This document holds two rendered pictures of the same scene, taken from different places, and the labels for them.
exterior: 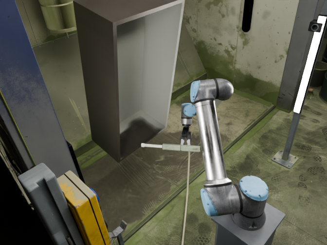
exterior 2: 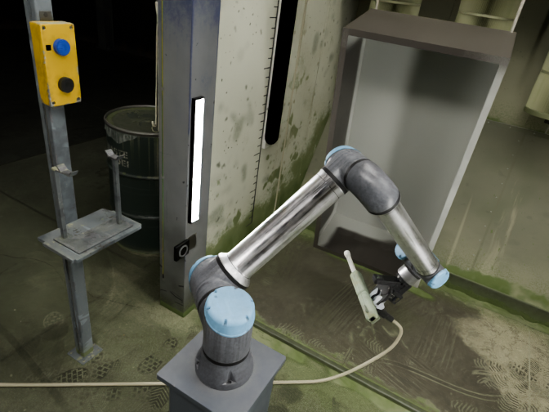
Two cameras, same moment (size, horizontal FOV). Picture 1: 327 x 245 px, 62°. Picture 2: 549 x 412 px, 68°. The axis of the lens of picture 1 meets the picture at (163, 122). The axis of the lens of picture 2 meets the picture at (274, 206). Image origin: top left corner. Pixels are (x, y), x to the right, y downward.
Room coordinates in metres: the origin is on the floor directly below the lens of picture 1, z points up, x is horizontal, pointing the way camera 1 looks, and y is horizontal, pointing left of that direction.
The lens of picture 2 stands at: (0.67, -1.32, 1.76)
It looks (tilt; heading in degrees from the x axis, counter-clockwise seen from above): 29 degrees down; 68
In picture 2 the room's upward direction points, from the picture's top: 9 degrees clockwise
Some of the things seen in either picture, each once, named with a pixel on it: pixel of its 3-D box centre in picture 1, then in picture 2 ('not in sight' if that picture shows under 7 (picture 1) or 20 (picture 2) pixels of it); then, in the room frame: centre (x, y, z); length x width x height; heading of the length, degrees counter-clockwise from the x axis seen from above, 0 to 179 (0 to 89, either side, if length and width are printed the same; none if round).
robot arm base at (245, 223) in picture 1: (249, 210); (225, 354); (0.93, -0.45, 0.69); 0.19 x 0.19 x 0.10
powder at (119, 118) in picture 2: not in sight; (151, 120); (0.79, 1.33, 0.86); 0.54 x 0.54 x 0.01
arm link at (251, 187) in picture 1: (250, 195); (227, 321); (0.93, -0.44, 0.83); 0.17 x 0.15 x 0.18; 95
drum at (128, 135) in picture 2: not in sight; (152, 179); (0.79, 1.33, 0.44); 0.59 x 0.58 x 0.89; 113
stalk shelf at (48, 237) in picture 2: not in sight; (91, 232); (0.50, 0.17, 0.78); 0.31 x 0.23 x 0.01; 43
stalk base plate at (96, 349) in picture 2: not in sight; (85, 351); (0.40, 0.27, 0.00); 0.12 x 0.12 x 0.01; 43
